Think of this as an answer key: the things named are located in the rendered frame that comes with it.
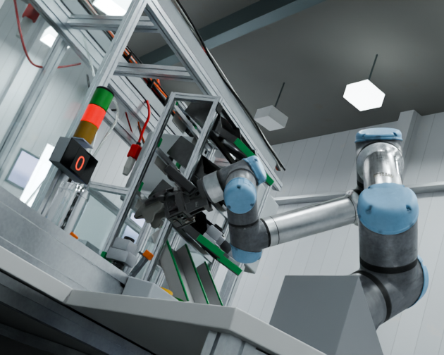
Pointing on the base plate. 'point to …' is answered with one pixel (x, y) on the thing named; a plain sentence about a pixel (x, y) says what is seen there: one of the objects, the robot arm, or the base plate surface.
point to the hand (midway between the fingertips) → (138, 213)
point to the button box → (145, 289)
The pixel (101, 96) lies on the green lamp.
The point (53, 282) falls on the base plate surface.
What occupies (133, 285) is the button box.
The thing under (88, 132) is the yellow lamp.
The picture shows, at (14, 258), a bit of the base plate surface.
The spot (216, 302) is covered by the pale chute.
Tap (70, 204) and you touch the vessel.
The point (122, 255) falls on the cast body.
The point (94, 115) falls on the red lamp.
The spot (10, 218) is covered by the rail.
